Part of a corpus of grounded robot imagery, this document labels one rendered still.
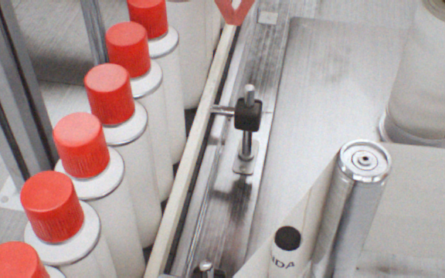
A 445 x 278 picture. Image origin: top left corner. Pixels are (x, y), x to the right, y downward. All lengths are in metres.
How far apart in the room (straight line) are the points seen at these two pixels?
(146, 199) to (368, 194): 0.20
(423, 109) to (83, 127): 0.36
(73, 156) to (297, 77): 0.40
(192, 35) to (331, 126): 0.20
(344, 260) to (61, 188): 0.23
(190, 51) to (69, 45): 0.31
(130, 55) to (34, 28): 0.49
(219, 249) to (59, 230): 0.28
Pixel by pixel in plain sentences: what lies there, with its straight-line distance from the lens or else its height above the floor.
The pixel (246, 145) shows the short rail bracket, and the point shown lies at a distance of 0.66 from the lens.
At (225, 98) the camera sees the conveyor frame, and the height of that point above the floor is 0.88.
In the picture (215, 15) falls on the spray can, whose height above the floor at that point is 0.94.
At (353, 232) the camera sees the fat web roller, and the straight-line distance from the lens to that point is 0.43.
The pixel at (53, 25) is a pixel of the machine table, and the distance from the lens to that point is 0.92.
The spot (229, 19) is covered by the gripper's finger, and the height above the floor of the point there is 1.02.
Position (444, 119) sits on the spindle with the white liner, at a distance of 0.61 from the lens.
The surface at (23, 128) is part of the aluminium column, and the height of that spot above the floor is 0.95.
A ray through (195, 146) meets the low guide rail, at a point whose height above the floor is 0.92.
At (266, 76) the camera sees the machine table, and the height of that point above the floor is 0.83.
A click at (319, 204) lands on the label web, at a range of 0.42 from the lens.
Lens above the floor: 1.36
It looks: 48 degrees down
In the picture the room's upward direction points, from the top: straight up
